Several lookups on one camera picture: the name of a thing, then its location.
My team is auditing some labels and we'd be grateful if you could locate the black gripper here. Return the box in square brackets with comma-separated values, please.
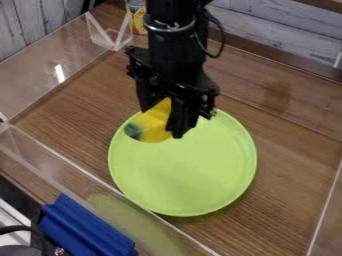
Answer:
[125, 18, 219, 139]

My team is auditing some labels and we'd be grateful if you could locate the yellow toy banana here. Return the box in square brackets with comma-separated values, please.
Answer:
[124, 98, 171, 143]

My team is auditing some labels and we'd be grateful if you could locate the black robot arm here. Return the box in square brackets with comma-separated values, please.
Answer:
[124, 0, 219, 143]

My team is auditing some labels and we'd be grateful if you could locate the green round plate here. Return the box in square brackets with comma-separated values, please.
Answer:
[108, 110, 257, 217]

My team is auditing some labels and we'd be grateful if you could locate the yellow labelled tin can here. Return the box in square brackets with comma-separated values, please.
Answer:
[125, 0, 147, 35]

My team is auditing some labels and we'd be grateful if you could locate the blue plastic clamp block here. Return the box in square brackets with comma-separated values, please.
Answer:
[38, 194, 139, 256]

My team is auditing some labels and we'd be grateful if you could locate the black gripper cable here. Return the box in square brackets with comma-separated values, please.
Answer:
[192, 6, 227, 59]

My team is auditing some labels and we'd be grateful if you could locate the clear acrylic enclosure wall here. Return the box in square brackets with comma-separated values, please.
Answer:
[0, 10, 342, 256]

